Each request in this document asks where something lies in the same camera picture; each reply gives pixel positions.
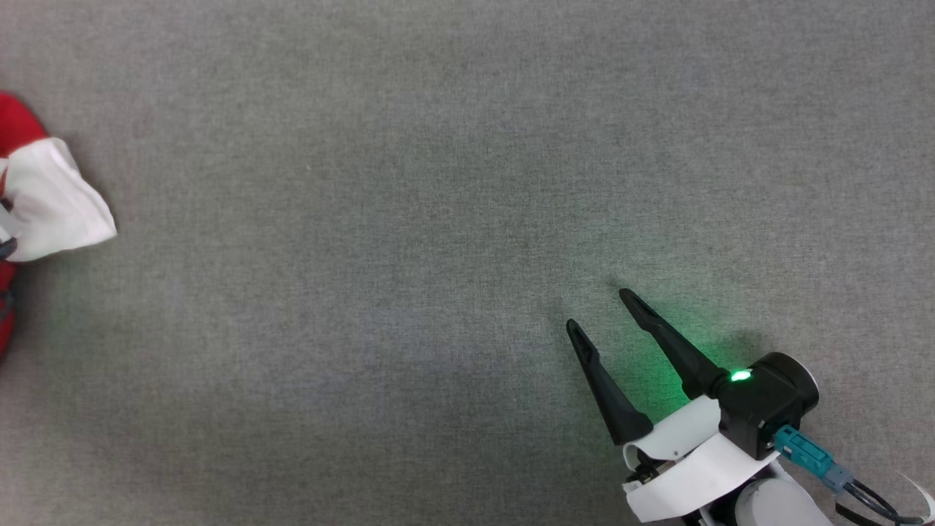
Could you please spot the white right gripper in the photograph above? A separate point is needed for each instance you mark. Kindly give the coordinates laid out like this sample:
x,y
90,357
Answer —
x,y
694,467

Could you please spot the red and white garment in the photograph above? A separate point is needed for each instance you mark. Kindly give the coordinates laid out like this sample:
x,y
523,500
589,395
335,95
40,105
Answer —
x,y
51,204

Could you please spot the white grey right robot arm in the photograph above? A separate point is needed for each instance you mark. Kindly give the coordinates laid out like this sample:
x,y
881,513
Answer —
x,y
774,508

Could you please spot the grey fabric sofa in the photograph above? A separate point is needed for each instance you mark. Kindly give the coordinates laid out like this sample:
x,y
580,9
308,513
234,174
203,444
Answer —
x,y
438,146

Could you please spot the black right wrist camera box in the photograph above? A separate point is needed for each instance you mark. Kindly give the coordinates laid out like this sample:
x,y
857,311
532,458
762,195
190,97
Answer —
x,y
767,402

